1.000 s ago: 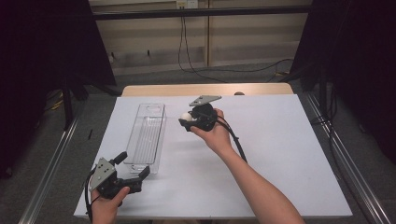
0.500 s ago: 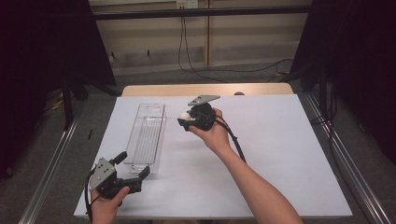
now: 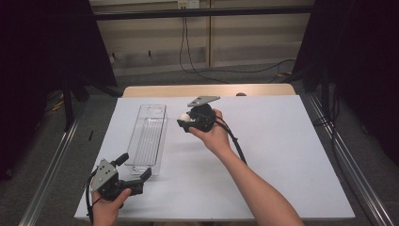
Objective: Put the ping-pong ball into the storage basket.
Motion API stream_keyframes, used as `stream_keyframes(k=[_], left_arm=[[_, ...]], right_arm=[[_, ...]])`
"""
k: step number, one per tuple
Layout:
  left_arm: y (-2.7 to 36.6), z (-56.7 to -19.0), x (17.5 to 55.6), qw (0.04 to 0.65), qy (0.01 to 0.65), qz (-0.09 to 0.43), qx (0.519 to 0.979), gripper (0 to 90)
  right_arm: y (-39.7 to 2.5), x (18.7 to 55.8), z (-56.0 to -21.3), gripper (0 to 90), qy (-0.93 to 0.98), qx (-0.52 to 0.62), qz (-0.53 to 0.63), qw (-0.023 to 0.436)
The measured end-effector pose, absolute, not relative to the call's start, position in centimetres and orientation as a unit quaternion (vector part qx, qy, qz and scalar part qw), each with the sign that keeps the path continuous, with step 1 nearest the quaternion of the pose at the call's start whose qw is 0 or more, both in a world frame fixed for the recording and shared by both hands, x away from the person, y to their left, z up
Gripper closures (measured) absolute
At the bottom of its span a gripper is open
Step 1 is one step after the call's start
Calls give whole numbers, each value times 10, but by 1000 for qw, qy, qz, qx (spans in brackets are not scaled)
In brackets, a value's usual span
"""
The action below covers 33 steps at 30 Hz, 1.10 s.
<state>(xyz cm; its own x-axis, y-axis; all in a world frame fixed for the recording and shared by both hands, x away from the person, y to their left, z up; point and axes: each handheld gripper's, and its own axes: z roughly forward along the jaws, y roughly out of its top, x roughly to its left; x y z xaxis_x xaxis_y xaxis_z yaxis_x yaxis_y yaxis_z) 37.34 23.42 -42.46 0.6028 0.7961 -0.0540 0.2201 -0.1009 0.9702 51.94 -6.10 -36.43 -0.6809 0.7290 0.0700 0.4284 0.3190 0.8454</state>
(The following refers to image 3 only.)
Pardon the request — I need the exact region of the person's left hand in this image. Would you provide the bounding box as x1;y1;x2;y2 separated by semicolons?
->
91;187;133;226

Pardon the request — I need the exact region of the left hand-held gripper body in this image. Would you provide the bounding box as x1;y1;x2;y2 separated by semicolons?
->
89;158;146;202

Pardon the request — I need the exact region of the white table board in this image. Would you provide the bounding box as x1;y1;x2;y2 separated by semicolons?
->
74;94;356;220

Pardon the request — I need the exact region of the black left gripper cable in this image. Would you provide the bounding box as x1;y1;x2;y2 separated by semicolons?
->
85;169;101;226

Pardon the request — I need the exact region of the black cable beside rail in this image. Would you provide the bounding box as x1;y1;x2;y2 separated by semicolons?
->
313;84;347;180

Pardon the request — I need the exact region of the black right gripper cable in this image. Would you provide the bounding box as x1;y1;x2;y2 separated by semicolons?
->
215;116;248;166

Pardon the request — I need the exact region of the person's right hand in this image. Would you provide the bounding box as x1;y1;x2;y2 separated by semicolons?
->
188;107;234;158

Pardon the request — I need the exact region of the black horizontal bar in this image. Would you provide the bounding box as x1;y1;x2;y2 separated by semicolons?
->
93;5;314;22

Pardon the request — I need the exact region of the black hanging cable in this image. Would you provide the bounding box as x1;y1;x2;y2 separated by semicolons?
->
179;8;231;85

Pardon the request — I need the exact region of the metal floor rail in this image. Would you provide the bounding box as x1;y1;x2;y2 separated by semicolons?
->
18;117;81;226
305;93;394;226

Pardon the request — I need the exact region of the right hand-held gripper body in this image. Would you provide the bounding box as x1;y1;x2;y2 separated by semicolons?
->
180;95;221;133

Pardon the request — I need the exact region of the wooden table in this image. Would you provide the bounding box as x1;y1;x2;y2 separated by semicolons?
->
121;83;296;98

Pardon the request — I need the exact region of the white wall outlet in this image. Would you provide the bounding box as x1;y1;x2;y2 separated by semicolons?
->
177;0;200;9

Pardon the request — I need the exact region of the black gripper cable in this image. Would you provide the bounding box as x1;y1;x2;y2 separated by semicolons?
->
85;169;101;226
215;116;248;166

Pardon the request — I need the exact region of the clear plastic container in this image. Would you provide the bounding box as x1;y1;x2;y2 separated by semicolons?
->
123;104;168;177

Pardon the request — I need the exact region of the yellow cable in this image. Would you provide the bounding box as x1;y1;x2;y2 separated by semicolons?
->
46;93;65;113

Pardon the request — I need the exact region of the black floor cable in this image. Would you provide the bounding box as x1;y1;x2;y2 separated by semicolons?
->
191;58;297;75

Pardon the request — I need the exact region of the black stand leg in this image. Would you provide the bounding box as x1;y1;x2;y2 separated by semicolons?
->
61;79;77;132

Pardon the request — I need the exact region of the black curtain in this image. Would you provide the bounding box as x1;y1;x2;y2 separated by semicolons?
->
0;0;119;182
293;0;399;166

